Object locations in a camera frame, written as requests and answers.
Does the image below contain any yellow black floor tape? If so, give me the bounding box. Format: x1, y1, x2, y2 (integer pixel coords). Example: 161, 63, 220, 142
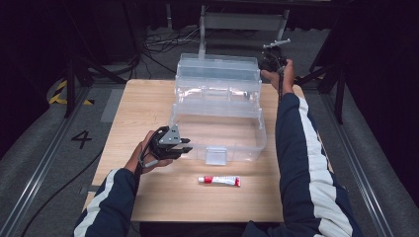
48, 79, 96, 107

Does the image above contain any left hand-held gripper cable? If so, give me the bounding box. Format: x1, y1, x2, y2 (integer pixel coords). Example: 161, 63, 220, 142
134, 134, 160, 186

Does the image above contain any clear plastic storage box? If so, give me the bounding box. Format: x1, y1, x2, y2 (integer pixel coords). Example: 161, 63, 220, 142
168, 52, 268, 166

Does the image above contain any red white ointment tube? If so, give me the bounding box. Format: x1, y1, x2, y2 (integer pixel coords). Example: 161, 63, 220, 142
198, 175, 242, 188

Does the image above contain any person's right hand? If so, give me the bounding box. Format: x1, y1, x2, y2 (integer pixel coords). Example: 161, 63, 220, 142
261, 58, 295, 97

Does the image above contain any long black floor cable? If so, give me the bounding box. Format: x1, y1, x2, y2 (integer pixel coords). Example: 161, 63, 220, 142
20, 148, 106, 237

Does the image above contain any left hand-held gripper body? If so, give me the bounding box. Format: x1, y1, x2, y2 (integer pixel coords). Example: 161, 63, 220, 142
148, 123, 182, 161

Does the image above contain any person's left hand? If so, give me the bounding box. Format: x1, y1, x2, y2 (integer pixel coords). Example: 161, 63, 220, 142
124, 130, 174, 175

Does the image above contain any hand-held gripper cable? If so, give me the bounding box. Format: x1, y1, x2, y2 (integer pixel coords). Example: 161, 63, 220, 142
134, 134, 160, 186
277, 65, 286, 103

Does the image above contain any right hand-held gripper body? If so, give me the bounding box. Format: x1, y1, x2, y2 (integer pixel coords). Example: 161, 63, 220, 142
260, 38, 293, 72

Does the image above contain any bundle of floor cables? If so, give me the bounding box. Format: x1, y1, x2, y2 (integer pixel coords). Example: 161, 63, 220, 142
142, 27, 203, 82

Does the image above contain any right hand-held gripper cable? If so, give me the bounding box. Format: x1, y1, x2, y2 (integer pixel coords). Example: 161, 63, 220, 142
277, 65, 286, 103

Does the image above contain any grey metal stand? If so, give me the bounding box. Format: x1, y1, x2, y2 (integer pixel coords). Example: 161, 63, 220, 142
198, 4, 291, 60

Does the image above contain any black metal stand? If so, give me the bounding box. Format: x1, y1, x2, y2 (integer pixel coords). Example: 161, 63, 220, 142
293, 55, 347, 125
63, 53, 127, 119

